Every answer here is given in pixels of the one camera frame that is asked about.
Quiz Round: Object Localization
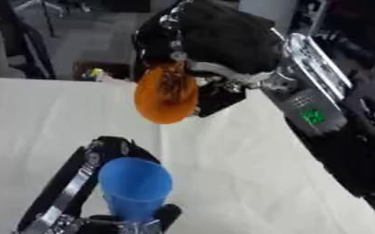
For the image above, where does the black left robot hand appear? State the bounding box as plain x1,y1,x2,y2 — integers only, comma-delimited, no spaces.
13,135,185,234

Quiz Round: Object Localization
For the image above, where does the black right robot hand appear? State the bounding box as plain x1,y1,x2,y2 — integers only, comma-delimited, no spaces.
131,0,287,119

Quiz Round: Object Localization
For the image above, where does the blue plastic cup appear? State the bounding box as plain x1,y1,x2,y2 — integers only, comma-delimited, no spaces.
96,156,175,224

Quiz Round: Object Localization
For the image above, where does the brown box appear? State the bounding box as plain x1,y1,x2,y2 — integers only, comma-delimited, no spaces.
70,60,135,82

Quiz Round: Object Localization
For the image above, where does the yellow-green small object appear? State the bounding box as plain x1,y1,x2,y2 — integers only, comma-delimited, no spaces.
85,68,106,80

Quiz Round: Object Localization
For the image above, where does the black chair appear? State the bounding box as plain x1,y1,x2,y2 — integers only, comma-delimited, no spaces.
0,0,59,80

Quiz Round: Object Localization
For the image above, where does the grey tripod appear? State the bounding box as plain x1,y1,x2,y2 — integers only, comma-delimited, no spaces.
13,0,91,38

